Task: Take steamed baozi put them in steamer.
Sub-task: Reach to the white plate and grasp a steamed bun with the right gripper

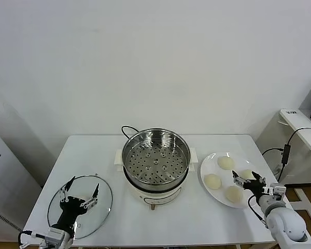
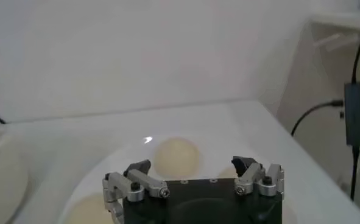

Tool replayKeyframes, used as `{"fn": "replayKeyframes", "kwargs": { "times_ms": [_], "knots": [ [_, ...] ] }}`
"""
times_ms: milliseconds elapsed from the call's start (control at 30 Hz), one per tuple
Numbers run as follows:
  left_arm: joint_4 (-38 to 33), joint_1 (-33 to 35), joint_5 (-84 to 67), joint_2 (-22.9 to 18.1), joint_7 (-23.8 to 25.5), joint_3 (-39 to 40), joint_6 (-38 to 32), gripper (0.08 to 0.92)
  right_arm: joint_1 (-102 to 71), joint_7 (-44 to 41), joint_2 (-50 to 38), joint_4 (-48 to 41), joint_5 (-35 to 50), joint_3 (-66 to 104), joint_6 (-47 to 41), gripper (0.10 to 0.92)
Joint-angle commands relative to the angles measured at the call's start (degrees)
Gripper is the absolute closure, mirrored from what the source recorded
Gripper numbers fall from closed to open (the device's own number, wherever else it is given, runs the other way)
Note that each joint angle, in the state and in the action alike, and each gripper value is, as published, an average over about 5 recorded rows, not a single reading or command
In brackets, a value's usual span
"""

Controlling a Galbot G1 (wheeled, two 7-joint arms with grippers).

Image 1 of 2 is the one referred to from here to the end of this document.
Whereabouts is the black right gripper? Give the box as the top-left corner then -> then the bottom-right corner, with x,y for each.
232,170 -> 267,200

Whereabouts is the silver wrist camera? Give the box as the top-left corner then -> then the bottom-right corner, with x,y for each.
31,227 -> 68,246
263,183 -> 286,202

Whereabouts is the stainless steel steamer basket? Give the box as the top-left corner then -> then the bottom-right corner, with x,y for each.
122,127 -> 191,190

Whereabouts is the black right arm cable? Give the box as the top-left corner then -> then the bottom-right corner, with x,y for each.
248,195 -> 269,229

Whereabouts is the white side desk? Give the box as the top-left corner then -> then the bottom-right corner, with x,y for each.
256,108 -> 311,227

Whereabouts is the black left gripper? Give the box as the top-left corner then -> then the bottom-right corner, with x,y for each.
53,175 -> 101,233

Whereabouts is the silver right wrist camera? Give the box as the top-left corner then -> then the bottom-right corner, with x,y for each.
263,183 -> 286,202

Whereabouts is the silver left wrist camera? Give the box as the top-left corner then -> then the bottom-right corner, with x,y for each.
31,227 -> 68,246

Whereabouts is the white steamed baozi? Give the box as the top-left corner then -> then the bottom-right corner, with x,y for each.
217,156 -> 235,171
204,173 -> 222,190
240,169 -> 255,180
224,185 -> 243,203

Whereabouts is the round glass pot lid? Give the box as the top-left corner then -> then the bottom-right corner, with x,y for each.
47,175 -> 114,240

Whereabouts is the black laptop charger cable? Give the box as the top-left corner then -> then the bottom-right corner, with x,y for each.
261,126 -> 311,184

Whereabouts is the white electric cooker pot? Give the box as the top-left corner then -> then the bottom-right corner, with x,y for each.
115,147 -> 199,210

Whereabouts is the black cooker power cord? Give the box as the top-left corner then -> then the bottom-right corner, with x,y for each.
121,125 -> 139,140

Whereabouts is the white cabinet with vent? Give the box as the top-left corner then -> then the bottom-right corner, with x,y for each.
0,121 -> 44,236

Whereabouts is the white round plate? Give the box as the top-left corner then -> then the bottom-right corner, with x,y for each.
200,151 -> 262,209

